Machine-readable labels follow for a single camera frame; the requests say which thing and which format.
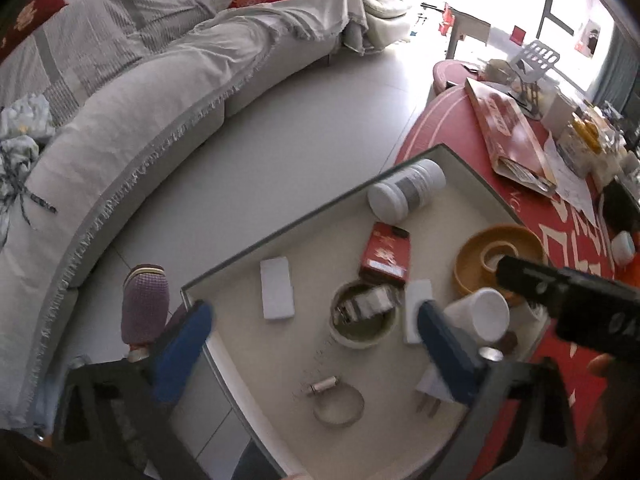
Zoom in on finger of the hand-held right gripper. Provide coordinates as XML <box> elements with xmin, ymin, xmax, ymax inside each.
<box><xmin>495</xmin><ymin>255</ymin><xmax>563</xmax><ymax>311</ymax></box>

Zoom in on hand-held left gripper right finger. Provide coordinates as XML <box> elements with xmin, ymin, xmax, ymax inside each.
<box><xmin>417</xmin><ymin>299</ymin><xmax>581</xmax><ymax>480</ymax></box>

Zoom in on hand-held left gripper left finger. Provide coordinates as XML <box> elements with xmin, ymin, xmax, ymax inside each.
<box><xmin>52</xmin><ymin>300</ymin><xmax>216</xmax><ymax>480</ymax></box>

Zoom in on white charger plug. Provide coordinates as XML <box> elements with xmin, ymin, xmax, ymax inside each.
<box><xmin>412</xmin><ymin>360</ymin><xmax>451</xmax><ymax>418</ymax></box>

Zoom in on white rectangular box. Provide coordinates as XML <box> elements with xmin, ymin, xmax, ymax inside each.
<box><xmin>404</xmin><ymin>280</ymin><xmax>436</xmax><ymax>345</ymax></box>
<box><xmin>260</xmin><ymin>256</ymin><xmax>296</xmax><ymax>321</ymax></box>

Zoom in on white bottle with yellow label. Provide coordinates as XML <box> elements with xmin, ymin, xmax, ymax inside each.
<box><xmin>444</xmin><ymin>287</ymin><xmax>511</xmax><ymax>346</ymax></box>

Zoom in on round wooden dish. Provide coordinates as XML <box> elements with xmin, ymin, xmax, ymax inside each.
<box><xmin>453</xmin><ymin>225</ymin><xmax>546</xmax><ymax>297</ymax></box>

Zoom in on beige masking tape roll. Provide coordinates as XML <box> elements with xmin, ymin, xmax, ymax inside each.
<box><xmin>327</xmin><ymin>280</ymin><xmax>401</xmax><ymax>350</ymax></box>

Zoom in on patterned card box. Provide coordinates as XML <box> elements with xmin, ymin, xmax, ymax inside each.
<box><xmin>334</xmin><ymin>285</ymin><xmax>396</xmax><ymax>323</ymax></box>

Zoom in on red cigarette pack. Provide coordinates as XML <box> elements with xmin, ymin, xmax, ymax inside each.
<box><xmin>359</xmin><ymin>222</ymin><xmax>412</xmax><ymax>288</ymax></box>

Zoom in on grey shallow cardboard box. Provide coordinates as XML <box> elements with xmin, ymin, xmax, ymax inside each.
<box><xmin>180</xmin><ymin>144</ymin><xmax>548</xmax><ymax>478</ymax></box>

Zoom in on metal hose clamp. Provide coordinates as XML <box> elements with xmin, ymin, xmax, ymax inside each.
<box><xmin>292</xmin><ymin>337</ymin><xmax>366</xmax><ymax>427</ymax></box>

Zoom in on large white pill bottle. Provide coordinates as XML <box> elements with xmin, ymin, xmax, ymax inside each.
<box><xmin>367</xmin><ymin>159</ymin><xmax>446</xmax><ymax>222</ymax></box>

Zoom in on person's right hand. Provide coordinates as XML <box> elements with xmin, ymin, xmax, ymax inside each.
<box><xmin>586</xmin><ymin>353</ymin><xmax>616</xmax><ymax>376</ymax></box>

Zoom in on purple knitted slipper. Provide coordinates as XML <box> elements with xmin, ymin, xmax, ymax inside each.
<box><xmin>121</xmin><ymin>263</ymin><xmax>171</xmax><ymax>361</ymax></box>

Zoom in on white jar with teal lid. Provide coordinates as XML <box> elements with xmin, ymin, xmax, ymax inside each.
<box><xmin>611</xmin><ymin>230</ymin><xmax>637</xmax><ymax>266</ymax></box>

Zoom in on red printed table mat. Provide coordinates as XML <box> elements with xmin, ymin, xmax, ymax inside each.
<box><xmin>395</xmin><ymin>60</ymin><xmax>640</xmax><ymax>480</ymax></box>

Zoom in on white paper sheets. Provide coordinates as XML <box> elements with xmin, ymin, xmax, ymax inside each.
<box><xmin>542</xmin><ymin>135</ymin><xmax>601</xmax><ymax>226</ymax></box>

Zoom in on dark box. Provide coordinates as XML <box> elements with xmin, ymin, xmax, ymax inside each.
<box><xmin>600</xmin><ymin>177</ymin><xmax>640</xmax><ymax>241</ymax></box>

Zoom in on grey sofa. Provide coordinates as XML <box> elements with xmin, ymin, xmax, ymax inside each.
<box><xmin>0</xmin><ymin>0</ymin><xmax>368</xmax><ymax>431</ymax></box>

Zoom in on white side table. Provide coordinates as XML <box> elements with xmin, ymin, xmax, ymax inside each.
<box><xmin>445</xmin><ymin>7</ymin><xmax>493</xmax><ymax>58</ymax></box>

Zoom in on floral cloth bundle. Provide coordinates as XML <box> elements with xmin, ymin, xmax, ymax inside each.
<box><xmin>0</xmin><ymin>92</ymin><xmax>56</xmax><ymax>251</ymax></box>

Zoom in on beige armchair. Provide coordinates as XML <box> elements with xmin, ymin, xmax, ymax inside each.
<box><xmin>360</xmin><ymin>0</ymin><xmax>413</xmax><ymax>51</ymax></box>

